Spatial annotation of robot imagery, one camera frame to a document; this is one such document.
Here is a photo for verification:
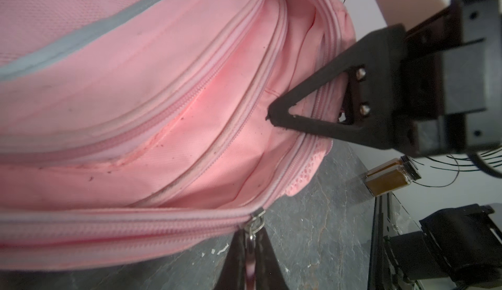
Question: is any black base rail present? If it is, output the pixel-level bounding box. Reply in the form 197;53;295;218
367;193;418;289

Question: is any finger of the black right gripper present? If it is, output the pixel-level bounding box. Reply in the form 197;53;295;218
267;24;407;150

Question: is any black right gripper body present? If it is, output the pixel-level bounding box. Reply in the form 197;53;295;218
395;0;501;157

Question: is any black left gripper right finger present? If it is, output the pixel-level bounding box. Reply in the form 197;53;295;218
255;228;289;290

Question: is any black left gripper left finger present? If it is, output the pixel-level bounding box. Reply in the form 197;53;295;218
213;230;246;290

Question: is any brown jar black lid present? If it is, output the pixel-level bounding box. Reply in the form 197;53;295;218
364;161;422;197
366;155;410;176

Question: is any pink backpack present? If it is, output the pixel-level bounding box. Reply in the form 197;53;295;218
1;0;355;271

